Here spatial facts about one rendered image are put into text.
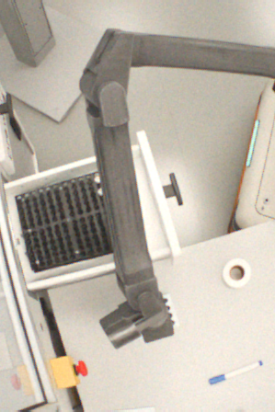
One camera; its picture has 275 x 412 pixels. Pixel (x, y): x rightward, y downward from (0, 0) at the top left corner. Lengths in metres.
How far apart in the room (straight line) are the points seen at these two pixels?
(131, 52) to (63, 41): 1.65
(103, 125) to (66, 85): 1.51
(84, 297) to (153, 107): 1.14
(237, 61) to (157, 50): 0.15
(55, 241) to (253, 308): 0.49
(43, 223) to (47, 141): 1.07
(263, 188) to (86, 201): 0.81
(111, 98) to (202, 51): 0.18
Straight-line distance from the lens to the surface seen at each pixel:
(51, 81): 2.43
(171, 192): 1.30
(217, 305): 1.41
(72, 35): 2.53
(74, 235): 1.30
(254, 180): 2.00
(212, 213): 2.24
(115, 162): 0.94
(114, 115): 0.88
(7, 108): 1.42
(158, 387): 1.40
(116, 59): 0.88
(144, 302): 1.05
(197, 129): 2.34
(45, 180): 1.38
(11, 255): 1.22
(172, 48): 0.92
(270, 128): 2.08
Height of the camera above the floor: 2.16
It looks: 75 degrees down
